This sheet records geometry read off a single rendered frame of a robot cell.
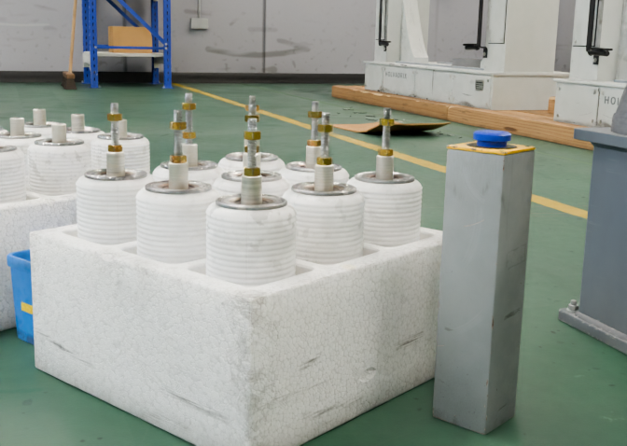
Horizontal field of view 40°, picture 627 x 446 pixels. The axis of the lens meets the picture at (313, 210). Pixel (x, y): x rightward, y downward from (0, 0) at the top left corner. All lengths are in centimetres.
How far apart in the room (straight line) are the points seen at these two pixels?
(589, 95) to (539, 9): 89
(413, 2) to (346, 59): 229
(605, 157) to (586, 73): 259
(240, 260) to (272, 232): 4
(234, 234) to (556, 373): 51
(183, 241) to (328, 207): 16
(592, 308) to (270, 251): 62
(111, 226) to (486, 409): 48
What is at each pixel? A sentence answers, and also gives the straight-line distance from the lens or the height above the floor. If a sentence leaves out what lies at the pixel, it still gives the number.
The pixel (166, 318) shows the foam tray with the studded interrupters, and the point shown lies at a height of 13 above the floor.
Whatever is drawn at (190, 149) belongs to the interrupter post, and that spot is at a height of 28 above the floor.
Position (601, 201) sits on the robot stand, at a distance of 132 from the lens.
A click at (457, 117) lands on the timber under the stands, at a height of 3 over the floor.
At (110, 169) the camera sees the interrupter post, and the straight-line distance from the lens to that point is 108.
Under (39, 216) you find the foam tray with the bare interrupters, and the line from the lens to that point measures 131.
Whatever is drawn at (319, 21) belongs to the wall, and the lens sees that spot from 782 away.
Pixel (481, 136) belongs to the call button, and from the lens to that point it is 93.
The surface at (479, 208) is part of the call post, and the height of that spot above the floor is 25.
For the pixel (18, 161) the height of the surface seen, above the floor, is 24.
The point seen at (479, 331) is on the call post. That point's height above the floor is 12.
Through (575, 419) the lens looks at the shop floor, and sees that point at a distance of 106.
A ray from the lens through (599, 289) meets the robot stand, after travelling 134.
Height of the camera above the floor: 43
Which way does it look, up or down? 12 degrees down
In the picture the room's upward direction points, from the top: 1 degrees clockwise
